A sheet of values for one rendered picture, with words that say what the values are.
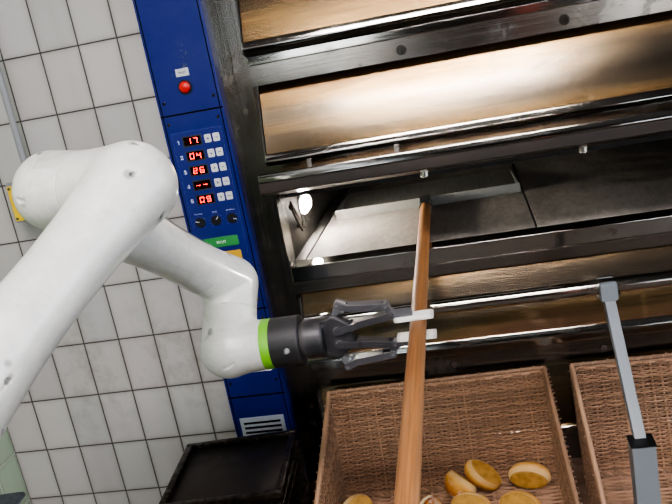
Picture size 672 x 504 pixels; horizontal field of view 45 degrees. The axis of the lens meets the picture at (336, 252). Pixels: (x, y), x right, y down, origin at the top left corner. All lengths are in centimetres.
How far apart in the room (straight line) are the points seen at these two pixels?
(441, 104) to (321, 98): 28
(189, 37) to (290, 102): 27
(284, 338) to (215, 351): 13
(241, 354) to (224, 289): 12
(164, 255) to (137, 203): 30
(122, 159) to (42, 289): 21
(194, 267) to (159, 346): 79
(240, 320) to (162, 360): 75
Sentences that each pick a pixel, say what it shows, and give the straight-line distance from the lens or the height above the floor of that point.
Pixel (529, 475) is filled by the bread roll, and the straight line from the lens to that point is 203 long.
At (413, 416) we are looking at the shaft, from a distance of 110.
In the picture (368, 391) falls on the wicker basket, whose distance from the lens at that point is 206.
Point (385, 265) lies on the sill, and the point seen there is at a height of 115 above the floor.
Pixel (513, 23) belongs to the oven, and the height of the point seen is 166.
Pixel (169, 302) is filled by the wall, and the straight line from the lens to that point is 213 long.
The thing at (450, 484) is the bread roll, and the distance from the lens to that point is 203.
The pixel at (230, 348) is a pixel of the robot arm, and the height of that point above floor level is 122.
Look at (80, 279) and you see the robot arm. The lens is 102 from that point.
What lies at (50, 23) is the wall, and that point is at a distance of 210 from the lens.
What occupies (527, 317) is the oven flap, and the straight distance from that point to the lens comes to 200.
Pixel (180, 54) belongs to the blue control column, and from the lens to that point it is 195.
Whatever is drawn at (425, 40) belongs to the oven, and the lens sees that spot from 188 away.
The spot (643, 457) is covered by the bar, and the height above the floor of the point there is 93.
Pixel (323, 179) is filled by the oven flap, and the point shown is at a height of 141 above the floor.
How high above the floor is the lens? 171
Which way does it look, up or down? 15 degrees down
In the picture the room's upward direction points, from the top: 11 degrees counter-clockwise
